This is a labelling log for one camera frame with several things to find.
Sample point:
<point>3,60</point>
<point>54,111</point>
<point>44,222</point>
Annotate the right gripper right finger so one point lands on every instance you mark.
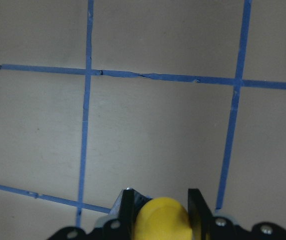
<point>206,226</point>

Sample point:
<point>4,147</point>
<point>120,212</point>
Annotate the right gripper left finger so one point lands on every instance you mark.
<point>120,224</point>

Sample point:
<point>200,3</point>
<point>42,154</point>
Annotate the yellow push button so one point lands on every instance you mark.
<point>161,218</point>

